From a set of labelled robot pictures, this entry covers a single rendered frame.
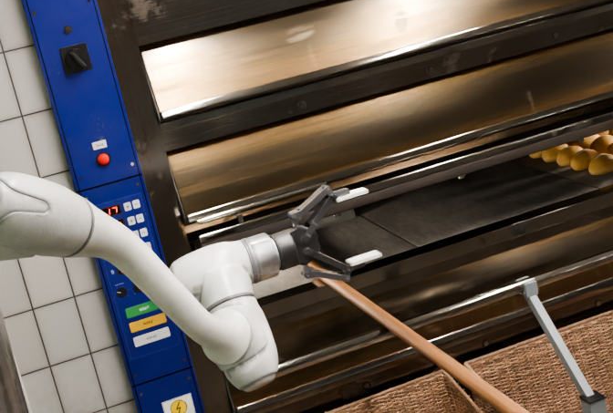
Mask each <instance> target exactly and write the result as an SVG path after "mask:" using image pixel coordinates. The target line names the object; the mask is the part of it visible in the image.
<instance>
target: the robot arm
mask: <svg viewBox="0 0 613 413"><path fill-rule="evenodd" d="M366 193H369V190H368V189H365V188H363V187H361V188H358V189H355V190H352V191H350V190H349V189H348V188H343V189H340V190H336V191H332V190H331V188H330V187H329V186H327V185H326V184H323V185H322V186H321V187H320V188H318V189H317V190H316V191H315V192H314V193H313V194H312V195H311V196H310V197H309V198H308V199H306V200H305V201H304V202H303V203H302V204H301V205H300V206H299V207H298V208H297V209H294V210H292V211H291V212H289V213H288V214H287V216H288V217H289V218H290V219H291V222H292V224H293V226H292V227H291V228H289V229H286V230H283V231H280V232H275V233H272V234H270V236H268V235H267V234H266V233H264V232H263V233H260V234H257V235H254V236H251V237H248V238H243V239H242V240H239V241H235V242H222V243H215V244H212V245H208V246H205V247H203V248H201V249H198V250H196V251H194V252H191V253H188V254H186V255H184V256H183V257H181V258H179V259H178V260H176V261H175V262H173V263H172V264H171V267H170V269H169V268H168V267H167V266H166V265H165V264H164V263H163V262H162V260H161V259H160V258H159V257H158V256H157V255H156V254H155V253H154V252H153V250H152V249H151V248H150V247H149V246H148V245H147V244H146V243H145V242H144V241H143V240H142V239H141V238H139V237H138V236H137V235H136V234H135V233H134V232H132V231H131V230H130V229H129V228H127V227H126V226H124V225H123V224H122V223H120V222H118V221H117V220H115V219H113V218H112V217H110V216H109V215H107V214H106V213H105V212H103V211H102V210H100V209H99V208H97V207H96V206H95V205H93V204H92V203H91V202H89V201H88V200H87V199H85V198H83V197H81V196H79V195H78V194H76V193H75V192H73V191H71V190H69V189H68V188H66V187H64V186H62V185H59V184H56V183H54V182H52V181H47V180H44V179H41V178H38V177H35V176H32V175H28V174H24V173H19V172H0V264H1V262H2V261H8V260H14V259H23V258H31V257H34V256H35V255H39V256H52V257H60V258H75V257H98V258H101V259H104V260H106V261H108V262H109V263H111V264H113V265H114V266H116V267H117V268H118V269H119V270H120V271H122V272H123V273H124V274H125V275H126V276H127V277H128V278H129V279H130V280H131V281H132V282H133V283H134V284H135V285H136V286H137V287H138V288H139V289H141V291H142V292H143V293H145V294H146V295H147V296H148V297H149V298H150V299H151V300H152V302H153V303H155V304H156V305H157V306H158V307H159V308H160V309H161V310H162V312H163V313H164V314H166V315H167V316H168V317H169V318H170V319H171V320H172V321H173V323H174V324H176V325H177V326H178V327H179V328H180V329H181V330H182V331H183V332H184V333H185V334H186V335H187V336H188V337H190V338H191V339H192V340H193V341H195V342H196V343H198V344H199V345H201V346H202V348H203V352H204V353H205V354H206V355H207V357H208V358H209V359H210V360H212V361H213V362H214V363H215V364H216V365H217V366H218V367H219V368H220V370H222V371H223V372H224V373H225V375H226V377H227V379H228V380H229V381H230V382H231V383H232V384H233V385H234V386H235V387H236V388H238V389H239V390H243V391H245V392H251V391H253V390H256V389H258V388H260V387H263V386H265V385H267V384H268V383H270V382H272V381H273V380H274V379H275V375H276V373H277V371H278V354H277V349H276V345H275V340H274V338H273V335H272V332H271V329H270V327H269V324H268V323H267V320H266V318H265V315H264V312H263V311H262V309H261V308H260V306H259V304H258V303H257V301H256V299H255V294H254V291H253V287H252V284H257V283H259V282H262V281H264V280H267V279H270V278H273V277H276V276H278V275H279V272H280V270H281V271H284V270H286V269H289V268H292V267H295V266H298V265H300V264H301V265H302V269H303V271H302V272H301V274H302V275H303V276H304V277H305V278H306V279H309V278H313V277H320V278H326V279H332V280H338V281H344V282H349V281H350V279H351V278H350V273H351V272H352V271H353V270H356V269H358V268H361V267H364V266H365V265H366V264H365V262H367V261H370V260H373V259H376V258H379V257H381V256H382V253H380V252H378V251H377V250H375V251H371V252H368V253H363V254H361V255H358V256H355V257H352V258H349V259H347V260H346V263H347V264H346V263H342V262H340V261H338V260H336V259H334V258H331V257H329V256H327V255H325V254H323V253H320V252H319V248H320V244H319V242H318V236H317V233H316V232H315V229H316V228H317V225H318V224H319V222H320V221H321V219H322V218H323V216H324V215H325V213H326V212H327V210H328V208H329V207H330V206H331V204H332V203H333V201H335V202H340V201H345V200H348V199H351V198H354V197H358V196H360V195H363V194H366ZM322 199H323V200H322ZM321 200H322V201H321ZM320 201H321V203H319V205H318V206H317V208H316V209H315V211H314V212H313V214H312V215H311V217H310V218H309V219H308V220H307V221H306V223H305V224H304V225H301V224H298V223H299V221H300V220H301V219H302V216H304V215H305V214H306V213H308V212H309V211H310V210H311V209H312V208H313V207H314V206H315V205H316V204H317V203H318V202H320ZM313 258H316V259H318V260H320V261H323V262H325V263H329V264H331V265H333V266H335V267H337V268H339V269H341V270H343V271H342V273H339V272H333V271H327V270H321V269H315V268H313V267H311V266H308V264H309V263H310V262H311V261H312V260H313ZM0 413H29V411H28V408H27V404H26V399H25V395H24V391H23V388H22V385H21V381H20V377H19V375H18V371H17V367H16V362H15V358H14V354H13V351H12V347H11V344H10V340H9V337H8V333H7V330H6V327H5V320H4V317H3V314H2V310H1V306H0Z"/></svg>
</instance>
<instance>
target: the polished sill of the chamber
mask: <svg viewBox="0 0 613 413"><path fill-rule="evenodd" d="M612 205H613V184H612V185H609V186H607V187H604V188H601V189H598V190H595V191H590V192H587V193H584V194H581V195H578V196H576V197H573V198H570V199H567V200H563V201H559V202H556V203H553V204H550V205H547V206H545V207H542V208H539V209H536V210H532V211H530V212H525V213H522V214H519V215H516V216H514V217H511V218H508V219H504V220H501V221H499V222H494V223H491V224H488V225H485V226H483V227H480V228H477V229H473V230H470V231H468V232H463V233H460V234H457V235H454V236H452V237H449V238H445V239H442V240H439V241H437V242H434V243H429V244H426V245H423V246H421V247H418V248H414V249H411V250H408V251H406V252H403V253H398V254H395V255H392V256H390V257H386V258H383V259H380V260H377V261H375V262H372V263H367V264H366V265H365V266H364V267H361V268H358V269H356V270H353V271H352V272H351V273H350V278H351V279H350V281H349V282H344V281H343V282H344V283H346V284H348V285H349V286H350V287H352V288H353V289H355V290H358V289H360V288H363V287H366V286H369V285H372V284H376V283H379V282H382V281H385V280H388V279H390V278H393V277H396V276H399V275H402V274H406V273H409V272H412V271H415V270H418V269H421V268H424V267H427V266H430V265H433V264H436V263H440V262H443V261H446V260H449V259H452V258H454V257H457V256H460V255H463V254H466V253H470V252H473V251H476V250H479V249H482V248H484V247H487V246H490V245H493V244H497V243H501V242H504V241H507V240H510V239H513V238H515V237H518V236H521V235H524V234H527V233H530V232H534V231H537V230H540V229H543V228H545V227H548V226H551V225H554V224H557V223H560V222H564V221H567V220H571V219H574V218H576V217H579V216H582V215H585V214H588V213H591V212H595V211H598V210H601V209H604V208H607V207H609V206H612ZM338 295H340V293H338V292H337V291H335V290H334V289H333V288H331V287H330V286H329V285H327V284H326V283H324V282H323V281H322V280H320V279H318V280H315V281H313V282H310V283H307V284H302V285H299V286H296V287H293V288H290V289H287V290H285V291H282V292H279V293H276V294H271V295H268V296H265V297H262V298H259V299H256V301H257V303H258V304H259V306H260V308H261V309H262V311H263V312H264V315H265V318H266V319H268V318H272V317H275V316H278V315H282V314H285V313H288V312H291V311H294V310H296V309H299V308H302V307H305V306H308V305H312V304H315V303H318V302H321V301H324V300H327V299H329V298H332V297H335V296H338Z"/></svg>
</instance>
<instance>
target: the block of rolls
mask: <svg viewBox="0 0 613 413"><path fill-rule="evenodd" d="M584 139H585V140H584V141H583V142H579V143H578V142H577V141H576V140H575V141H572V142H569V143H567V144H563V145H560V146H557V147H554V148H551V149H548V150H543V151H539V152H537V153H534V154H531V155H529V156H530V157H531V158H533V159H536V158H543V160H544V161H545V162H553V161H556V162H557V164H558V165H559V166H563V167H564V166H571V168H572V169H573V170H586V169H588V171H589V172H590V173H591V174H592V175H602V174H606V173H609V172H612V171H613V129H612V130H608V131H605V132H602V133H598V134H596V135H593V136H590V137H586V138H584Z"/></svg>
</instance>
